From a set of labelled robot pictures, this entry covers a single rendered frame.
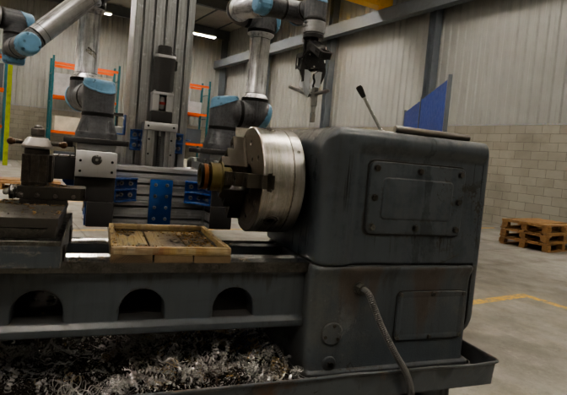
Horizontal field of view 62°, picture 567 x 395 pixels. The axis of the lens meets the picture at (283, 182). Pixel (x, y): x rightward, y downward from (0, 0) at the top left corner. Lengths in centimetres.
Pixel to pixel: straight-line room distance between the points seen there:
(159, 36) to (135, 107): 32
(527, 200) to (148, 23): 1102
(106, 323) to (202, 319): 24
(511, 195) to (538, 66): 305
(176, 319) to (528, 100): 1183
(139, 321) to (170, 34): 130
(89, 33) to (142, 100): 33
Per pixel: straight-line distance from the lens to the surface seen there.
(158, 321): 131
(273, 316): 139
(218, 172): 138
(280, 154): 133
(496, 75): 1335
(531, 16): 1325
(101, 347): 159
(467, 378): 163
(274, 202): 132
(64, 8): 195
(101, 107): 192
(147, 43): 216
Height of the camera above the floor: 115
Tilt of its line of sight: 3 degrees down
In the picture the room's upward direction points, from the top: 5 degrees clockwise
